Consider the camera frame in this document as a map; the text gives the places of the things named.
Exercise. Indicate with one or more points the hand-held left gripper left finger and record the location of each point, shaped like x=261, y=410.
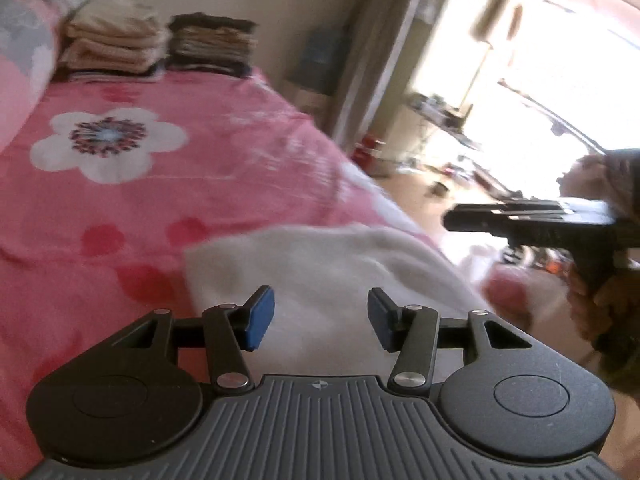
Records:
x=260, y=317

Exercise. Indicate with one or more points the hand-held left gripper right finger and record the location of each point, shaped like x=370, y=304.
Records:
x=380, y=317

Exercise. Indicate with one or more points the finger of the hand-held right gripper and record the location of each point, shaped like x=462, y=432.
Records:
x=480, y=219

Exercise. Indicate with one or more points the white deer print sweater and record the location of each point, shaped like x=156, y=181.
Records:
x=325, y=270

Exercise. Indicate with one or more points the stack of dark folded clothes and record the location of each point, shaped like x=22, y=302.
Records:
x=212, y=42

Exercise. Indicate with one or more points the stack of light folded clothes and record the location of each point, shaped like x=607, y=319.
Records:
x=115, y=40

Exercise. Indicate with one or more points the person's right hand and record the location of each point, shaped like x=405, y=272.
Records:
x=610, y=325

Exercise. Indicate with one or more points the folding table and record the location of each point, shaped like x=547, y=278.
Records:
x=440, y=115

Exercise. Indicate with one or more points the red bottle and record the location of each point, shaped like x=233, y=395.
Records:
x=369, y=149

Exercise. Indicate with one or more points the pink floral blanket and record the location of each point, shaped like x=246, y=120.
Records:
x=175, y=185

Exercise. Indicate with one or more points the beige curtain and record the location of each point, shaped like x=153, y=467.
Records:
x=380, y=50

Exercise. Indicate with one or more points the blue water jug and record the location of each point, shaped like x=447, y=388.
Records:
x=322, y=60

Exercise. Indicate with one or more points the pink and grey quilt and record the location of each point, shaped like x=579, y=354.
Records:
x=25, y=50

